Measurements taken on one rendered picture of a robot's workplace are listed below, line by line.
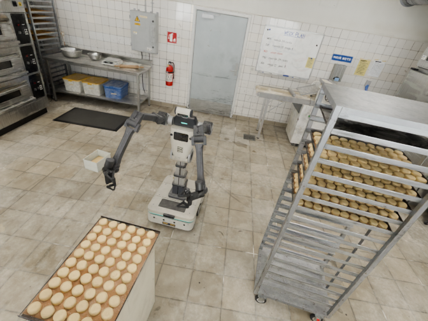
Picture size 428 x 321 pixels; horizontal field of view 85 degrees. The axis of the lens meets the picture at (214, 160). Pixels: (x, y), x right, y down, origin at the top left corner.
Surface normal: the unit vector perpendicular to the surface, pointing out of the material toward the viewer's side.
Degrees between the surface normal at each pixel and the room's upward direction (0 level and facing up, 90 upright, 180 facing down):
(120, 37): 90
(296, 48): 90
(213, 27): 90
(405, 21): 90
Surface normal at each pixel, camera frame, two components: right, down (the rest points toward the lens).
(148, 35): -0.11, 0.53
